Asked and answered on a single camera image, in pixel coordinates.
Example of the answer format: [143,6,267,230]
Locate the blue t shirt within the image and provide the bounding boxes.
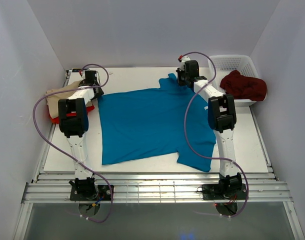
[98,73,216,172]

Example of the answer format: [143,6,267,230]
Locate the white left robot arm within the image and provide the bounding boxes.
[58,69,104,200]

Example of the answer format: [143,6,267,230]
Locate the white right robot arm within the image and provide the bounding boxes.
[176,56,243,199]

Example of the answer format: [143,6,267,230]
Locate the beige folded t shirt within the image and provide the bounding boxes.
[46,80,93,118]

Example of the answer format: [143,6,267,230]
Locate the orange folded t shirt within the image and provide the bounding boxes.
[50,104,95,124]

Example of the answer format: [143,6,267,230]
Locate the dark red t shirt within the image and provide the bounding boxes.
[219,70,268,102]

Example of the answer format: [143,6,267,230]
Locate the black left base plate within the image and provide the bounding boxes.
[69,185,114,202]

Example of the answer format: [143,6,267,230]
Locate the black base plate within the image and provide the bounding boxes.
[196,184,247,201]
[69,185,114,202]

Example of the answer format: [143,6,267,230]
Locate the aluminium rail frame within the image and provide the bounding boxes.
[13,168,304,240]

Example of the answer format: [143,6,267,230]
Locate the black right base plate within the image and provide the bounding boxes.
[196,184,247,201]

